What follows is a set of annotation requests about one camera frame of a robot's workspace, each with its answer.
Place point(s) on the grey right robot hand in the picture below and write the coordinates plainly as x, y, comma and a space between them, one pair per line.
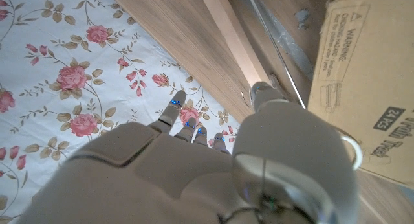
161, 178

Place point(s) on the floral print backdrop cloth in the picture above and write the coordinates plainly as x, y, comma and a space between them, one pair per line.
81, 72

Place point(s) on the brown cardboard box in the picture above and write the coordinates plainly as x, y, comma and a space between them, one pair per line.
365, 88

